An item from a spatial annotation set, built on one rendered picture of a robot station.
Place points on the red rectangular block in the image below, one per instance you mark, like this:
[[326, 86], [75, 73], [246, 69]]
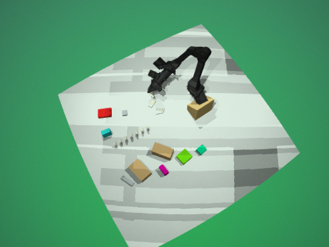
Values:
[[104, 112]]

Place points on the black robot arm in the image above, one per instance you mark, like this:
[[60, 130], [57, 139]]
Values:
[[194, 85]]

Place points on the lime green block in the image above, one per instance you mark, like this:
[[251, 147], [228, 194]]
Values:
[[184, 156]]

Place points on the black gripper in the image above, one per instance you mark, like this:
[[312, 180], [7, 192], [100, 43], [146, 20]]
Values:
[[156, 85]]

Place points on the magenta rectangular block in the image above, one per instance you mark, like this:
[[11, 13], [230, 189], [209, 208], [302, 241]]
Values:
[[163, 169]]

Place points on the teal rectangular block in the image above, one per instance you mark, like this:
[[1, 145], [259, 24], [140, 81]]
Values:
[[106, 132], [201, 149]]

